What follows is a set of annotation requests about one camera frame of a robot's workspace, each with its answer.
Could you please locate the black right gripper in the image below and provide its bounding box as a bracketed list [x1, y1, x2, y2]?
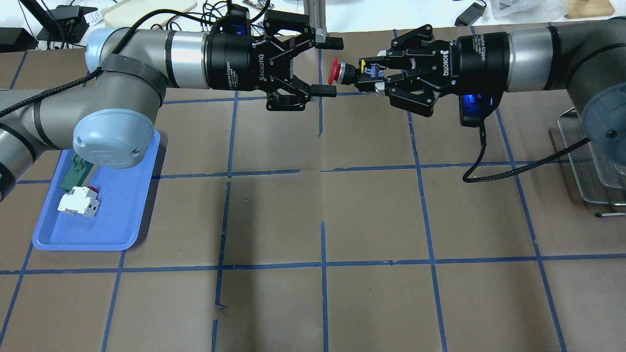
[354, 25, 511, 117]

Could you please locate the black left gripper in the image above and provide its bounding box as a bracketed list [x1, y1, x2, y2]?
[206, 11, 344, 111]

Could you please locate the red emergency stop button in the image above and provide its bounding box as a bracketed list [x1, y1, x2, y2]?
[327, 57, 384, 85]

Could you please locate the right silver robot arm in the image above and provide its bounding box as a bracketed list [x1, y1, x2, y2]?
[329, 17, 626, 165]

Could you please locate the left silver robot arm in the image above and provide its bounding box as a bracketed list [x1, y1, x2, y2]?
[0, 9, 344, 199]

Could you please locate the black power adapter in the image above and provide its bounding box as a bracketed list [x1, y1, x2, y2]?
[454, 0, 488, 27]

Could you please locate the clear plastic bag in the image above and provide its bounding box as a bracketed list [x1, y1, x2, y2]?
[489, 0, 569, 23]

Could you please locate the wooden board stand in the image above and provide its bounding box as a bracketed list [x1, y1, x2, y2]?
[565, 0, 615, 19]

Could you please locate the blue plastic tray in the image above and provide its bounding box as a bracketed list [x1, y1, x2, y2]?
[31, 128, 162, 252]

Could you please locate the green terminal block module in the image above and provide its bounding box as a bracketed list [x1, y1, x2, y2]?
[60, 154, 98, 193]

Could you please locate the white red circuit breaker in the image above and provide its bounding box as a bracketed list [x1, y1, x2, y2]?
[57, 185, 100, 218]

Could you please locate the aluminium frame post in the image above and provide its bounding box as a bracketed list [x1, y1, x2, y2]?
[303, 0, 327, 43]

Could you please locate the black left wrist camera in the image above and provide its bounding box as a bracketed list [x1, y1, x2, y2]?
[219, 3, 252, 35]

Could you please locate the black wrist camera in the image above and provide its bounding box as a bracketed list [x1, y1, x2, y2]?
[219, 3, 252, 35]
[458, 92, 503, 128]

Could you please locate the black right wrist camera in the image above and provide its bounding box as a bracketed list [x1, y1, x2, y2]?
[458, 92, 503, 128]

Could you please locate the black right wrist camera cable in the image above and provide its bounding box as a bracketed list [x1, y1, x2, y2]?
[462, 120, 592, 184]

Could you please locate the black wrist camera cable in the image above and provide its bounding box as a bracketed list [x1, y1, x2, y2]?
[462, 120, 592, 184]
[0, 10, 235, 118]

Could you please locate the black left wrist camera cable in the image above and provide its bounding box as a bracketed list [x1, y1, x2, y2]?
[0, 10, 235, 118]

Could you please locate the wire mesh shelf basket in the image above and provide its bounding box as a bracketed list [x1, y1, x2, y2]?
[558, 108, 626, 218]

